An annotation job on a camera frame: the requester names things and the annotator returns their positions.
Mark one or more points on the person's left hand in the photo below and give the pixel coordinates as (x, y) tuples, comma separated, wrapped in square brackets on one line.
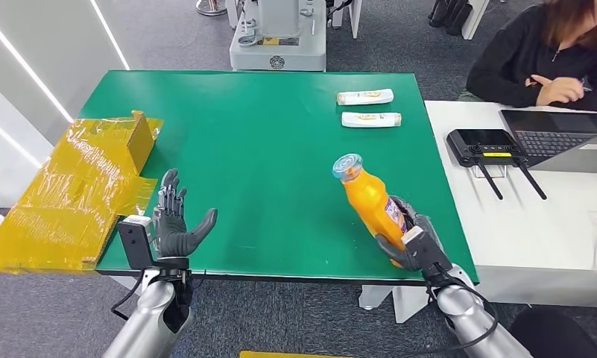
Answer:
[(531, 81)]

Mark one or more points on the white desk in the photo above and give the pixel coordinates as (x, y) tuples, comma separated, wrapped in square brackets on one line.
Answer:
[(525, 237)]

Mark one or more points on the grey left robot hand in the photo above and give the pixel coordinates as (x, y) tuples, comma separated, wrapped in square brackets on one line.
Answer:
[(172, 237)]

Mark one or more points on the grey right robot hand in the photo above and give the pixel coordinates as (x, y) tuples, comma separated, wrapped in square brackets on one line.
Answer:
[(412, 217)]

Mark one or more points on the person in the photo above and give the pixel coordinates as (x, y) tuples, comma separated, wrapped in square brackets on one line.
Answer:
[(510, 59)]

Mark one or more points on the clear controller stand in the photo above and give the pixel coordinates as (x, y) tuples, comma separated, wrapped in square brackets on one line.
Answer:
[(504, 170)]

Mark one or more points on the person's leg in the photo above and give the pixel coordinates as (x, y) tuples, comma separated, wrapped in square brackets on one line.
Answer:
[(550, 336)]

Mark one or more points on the grey laptop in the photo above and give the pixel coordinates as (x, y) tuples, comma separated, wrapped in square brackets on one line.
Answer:
[(574, 153)]

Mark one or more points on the yellow cardboard strip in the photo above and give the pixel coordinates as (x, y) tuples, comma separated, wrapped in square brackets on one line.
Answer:
[(288, 355)]

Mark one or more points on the person's hand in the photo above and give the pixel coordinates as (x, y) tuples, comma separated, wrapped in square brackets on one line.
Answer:
[(531, 81), (560, 91)]

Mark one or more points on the grey machine base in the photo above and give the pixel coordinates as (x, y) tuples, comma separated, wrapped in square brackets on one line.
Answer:
[(278, 49)]

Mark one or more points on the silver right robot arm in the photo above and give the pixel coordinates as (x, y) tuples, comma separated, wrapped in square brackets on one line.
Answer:
[(471, 321)]

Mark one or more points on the orange bottle with clear cap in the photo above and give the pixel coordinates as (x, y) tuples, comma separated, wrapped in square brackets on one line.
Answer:
[(369, 202)]

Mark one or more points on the person's right hand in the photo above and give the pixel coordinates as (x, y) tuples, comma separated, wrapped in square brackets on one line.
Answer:
[(560, 91)]

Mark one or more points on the black bags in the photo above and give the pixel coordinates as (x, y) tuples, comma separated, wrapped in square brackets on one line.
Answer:
[(448, 15)]

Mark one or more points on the black remote controller with antennas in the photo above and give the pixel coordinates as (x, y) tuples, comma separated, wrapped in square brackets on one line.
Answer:
[(476, 143)]

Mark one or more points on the chrome round stand base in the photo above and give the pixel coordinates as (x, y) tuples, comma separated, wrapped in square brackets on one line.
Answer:
[(211, 7)]

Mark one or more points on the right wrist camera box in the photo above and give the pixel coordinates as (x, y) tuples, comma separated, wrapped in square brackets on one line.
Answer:
[(426, 252)]

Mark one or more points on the white tube with yellow print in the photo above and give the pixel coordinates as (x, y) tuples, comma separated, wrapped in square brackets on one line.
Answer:
[(365, 97), (371, 120)]

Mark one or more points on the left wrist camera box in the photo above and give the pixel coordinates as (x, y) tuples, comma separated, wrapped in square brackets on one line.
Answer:
[(135, 242)]

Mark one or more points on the white furniture leg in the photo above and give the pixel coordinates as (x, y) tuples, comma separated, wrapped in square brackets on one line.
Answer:
[(476, 17), (356, 15)]

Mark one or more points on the yellow taped cardboard box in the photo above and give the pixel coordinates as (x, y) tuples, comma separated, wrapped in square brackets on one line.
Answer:
[(66, 197)]

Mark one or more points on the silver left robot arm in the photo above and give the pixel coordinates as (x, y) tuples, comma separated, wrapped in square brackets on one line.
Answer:
[(145, 321)]

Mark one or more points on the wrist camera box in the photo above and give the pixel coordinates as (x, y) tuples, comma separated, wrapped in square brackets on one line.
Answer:
[(135, 242), (426, 252)]

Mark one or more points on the green table mat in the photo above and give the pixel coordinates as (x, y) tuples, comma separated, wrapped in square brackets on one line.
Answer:
[(258, 148)]

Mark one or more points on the white table leg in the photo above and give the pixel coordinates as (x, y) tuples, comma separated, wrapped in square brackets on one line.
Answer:
[(123, 281), (407, 306)]

